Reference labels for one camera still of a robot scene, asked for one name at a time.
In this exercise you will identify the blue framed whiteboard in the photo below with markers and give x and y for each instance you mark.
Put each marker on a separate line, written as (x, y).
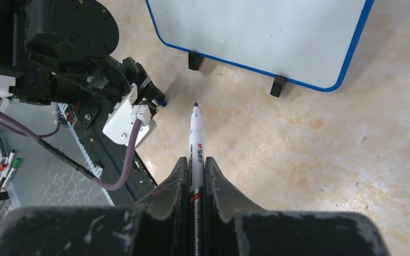
(307, 43)

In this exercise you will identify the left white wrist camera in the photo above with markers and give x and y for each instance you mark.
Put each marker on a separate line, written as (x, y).
(120, 121)

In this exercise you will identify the white whiteboard marker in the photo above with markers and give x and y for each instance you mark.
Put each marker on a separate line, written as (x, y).
(196, 185)

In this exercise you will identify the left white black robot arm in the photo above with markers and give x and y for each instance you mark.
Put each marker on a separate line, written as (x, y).
(60, 51)

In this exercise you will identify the dark blue marker cap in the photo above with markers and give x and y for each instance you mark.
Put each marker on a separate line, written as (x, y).
(161, 101)

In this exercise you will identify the markers in tray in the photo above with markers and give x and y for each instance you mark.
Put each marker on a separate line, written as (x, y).
(3, 166)

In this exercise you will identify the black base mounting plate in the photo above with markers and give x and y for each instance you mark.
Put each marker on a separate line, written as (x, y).
(110, 157)

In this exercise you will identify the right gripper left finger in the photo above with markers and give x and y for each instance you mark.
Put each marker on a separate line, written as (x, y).
(162, 226)

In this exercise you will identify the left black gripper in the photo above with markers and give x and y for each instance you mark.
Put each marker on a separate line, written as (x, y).
(107, 81)

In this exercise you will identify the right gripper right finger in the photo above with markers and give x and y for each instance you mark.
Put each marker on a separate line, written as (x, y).
(225, 203)

